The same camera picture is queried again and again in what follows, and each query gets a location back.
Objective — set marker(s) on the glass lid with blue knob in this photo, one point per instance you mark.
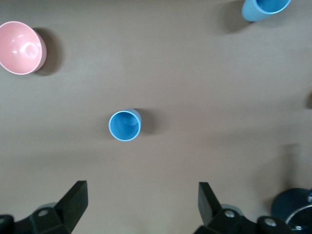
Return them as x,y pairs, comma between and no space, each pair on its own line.
304,219

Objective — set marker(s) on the blue plastic cup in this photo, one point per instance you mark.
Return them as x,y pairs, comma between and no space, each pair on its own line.
251,13
124,128

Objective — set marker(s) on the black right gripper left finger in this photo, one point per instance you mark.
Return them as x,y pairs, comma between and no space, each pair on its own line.
48,219

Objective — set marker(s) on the pink bowl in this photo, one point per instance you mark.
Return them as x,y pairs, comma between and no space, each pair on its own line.
19,48

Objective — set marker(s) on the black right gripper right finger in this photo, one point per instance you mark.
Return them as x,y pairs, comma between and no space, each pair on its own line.
226,223

